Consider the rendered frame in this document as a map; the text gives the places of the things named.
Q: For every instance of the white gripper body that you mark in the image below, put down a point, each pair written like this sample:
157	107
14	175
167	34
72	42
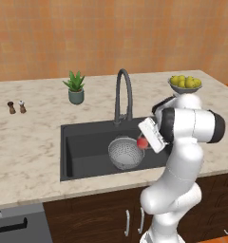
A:
151	133

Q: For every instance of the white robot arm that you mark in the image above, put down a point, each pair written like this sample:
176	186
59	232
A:
182	164

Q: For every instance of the red peach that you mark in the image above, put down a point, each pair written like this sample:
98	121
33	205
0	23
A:
142	143

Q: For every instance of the grey metal colander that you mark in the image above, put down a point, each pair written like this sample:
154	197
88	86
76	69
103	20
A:
125	153

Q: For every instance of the dark grey arched faucet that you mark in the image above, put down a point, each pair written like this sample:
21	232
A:
122	95

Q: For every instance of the dark grey sink basin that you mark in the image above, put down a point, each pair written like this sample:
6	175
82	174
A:
87	152

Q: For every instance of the grey bowl of yellow fruit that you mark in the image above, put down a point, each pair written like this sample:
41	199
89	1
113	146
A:
185	84

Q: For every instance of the green plant in grey pot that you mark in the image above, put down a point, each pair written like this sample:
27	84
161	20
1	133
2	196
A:
75	88

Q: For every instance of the dark wood cupboard door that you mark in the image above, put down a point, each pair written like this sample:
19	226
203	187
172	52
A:
214	205
90	216

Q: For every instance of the brown white-topped salt shaker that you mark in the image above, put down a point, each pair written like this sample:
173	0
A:
22	107

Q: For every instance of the brown pepper shaker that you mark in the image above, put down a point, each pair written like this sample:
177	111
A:
11	107

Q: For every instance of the grey dishwasher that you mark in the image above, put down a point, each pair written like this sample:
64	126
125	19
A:
19	224

